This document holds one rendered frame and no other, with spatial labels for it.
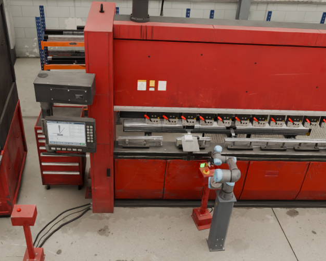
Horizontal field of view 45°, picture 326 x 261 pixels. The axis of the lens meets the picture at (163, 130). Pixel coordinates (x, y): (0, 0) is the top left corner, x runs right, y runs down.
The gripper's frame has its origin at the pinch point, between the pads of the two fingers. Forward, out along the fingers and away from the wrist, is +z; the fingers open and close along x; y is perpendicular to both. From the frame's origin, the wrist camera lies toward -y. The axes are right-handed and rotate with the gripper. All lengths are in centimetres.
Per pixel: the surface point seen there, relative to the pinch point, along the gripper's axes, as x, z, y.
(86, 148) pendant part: -128, -32, -22
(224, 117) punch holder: 27, -25, -40
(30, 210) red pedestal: -186, 7, 11
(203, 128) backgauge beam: 18, 16, -57
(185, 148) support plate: -19.6, -0.6, -23.2
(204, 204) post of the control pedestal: 3, 60, 20
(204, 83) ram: 0, -62, -62
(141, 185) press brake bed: -62, 66, -22
